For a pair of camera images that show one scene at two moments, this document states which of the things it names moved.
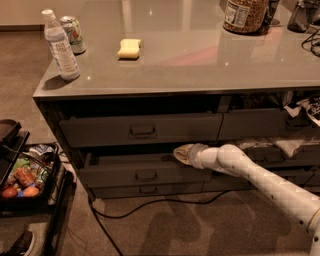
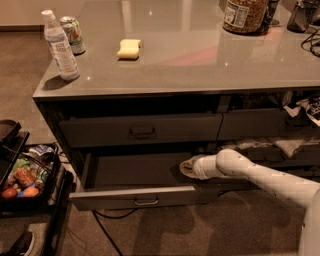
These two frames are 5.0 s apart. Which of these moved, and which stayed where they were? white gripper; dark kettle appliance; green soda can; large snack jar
Moved: white gripper
Stayed: green soda can; dark kettle appliance; large snack jar
